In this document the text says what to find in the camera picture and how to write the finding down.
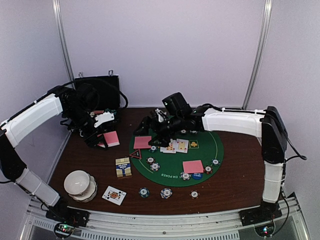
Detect orange black poker chip stack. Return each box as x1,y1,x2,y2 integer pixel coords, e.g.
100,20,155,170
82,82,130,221
189,190,200,199

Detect blue small blind button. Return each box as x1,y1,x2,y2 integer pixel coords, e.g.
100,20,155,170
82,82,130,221
191,173,203,180

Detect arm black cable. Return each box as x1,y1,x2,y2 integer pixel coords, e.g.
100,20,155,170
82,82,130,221
117,86,130,110
284,137,308,162

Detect green poker chip stack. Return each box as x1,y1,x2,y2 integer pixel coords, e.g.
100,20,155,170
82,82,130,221
138,187,150,198

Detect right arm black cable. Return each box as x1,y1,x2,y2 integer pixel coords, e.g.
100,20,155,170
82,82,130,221
284,137,308,162

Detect round green poker mat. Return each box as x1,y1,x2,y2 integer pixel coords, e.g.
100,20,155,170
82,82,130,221
130,131,224,188

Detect red cards in case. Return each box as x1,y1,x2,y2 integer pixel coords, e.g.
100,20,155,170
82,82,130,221
93,110,104,115

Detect white scalloped plate stack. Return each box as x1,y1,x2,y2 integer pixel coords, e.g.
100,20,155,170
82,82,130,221
68,175,98,203

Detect blue white poker chip stack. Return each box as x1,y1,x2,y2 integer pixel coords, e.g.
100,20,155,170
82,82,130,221
160,188,173,199

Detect teal chips in case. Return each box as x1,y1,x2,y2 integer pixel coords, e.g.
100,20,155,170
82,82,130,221
104,108,117,115

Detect blue gold card box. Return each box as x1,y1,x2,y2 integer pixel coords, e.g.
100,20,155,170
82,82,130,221
115,157,132,178

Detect black poker case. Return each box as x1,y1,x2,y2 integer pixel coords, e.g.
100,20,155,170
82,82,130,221
74,75,120,111

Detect red cards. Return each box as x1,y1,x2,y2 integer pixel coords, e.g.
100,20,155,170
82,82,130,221
93,110,104,115
182,160,204,174

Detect red backed card deck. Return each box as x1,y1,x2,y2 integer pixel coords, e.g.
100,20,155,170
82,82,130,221
98,131,120,148

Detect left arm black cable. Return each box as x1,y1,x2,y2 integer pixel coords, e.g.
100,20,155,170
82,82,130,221
117,86,130,110

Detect green chips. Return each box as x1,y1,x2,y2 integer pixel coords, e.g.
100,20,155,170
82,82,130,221
149,145,158,153
211,158,221,166

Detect white ceramic bowl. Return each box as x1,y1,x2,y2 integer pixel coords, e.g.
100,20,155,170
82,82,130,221
63,170,90,195

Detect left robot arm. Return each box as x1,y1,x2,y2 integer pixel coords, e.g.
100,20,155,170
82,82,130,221
0,83,115,222

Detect red card being dealt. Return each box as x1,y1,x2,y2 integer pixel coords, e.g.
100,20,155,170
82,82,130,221
133,136,152,150

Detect triangular all-in button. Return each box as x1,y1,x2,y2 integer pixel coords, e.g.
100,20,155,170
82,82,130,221
129,149,142,160

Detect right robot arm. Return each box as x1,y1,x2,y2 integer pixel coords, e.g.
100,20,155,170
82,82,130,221
133,104,288,221

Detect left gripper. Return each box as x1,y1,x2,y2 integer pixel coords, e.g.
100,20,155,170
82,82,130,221
64,104,109,150

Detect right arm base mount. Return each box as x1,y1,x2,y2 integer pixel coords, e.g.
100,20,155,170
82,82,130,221
239,207,283,227

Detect face-up jack card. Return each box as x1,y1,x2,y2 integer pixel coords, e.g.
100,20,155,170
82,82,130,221
102,186,127,206

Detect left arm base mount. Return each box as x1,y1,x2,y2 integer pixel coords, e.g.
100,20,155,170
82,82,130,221
45,208,90,227

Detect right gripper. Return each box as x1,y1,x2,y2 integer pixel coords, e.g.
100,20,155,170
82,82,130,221
133,113,184,147

